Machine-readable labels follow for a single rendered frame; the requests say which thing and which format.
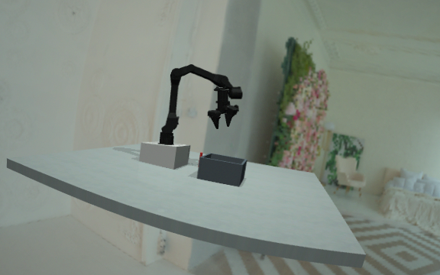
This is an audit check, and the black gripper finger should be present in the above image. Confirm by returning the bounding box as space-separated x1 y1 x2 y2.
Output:
209 116 220 129
225 114 234 127

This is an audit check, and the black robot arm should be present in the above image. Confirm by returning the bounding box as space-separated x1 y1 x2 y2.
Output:
158 64 243 145

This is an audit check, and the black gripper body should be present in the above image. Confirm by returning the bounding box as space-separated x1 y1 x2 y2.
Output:
208 99 230 117

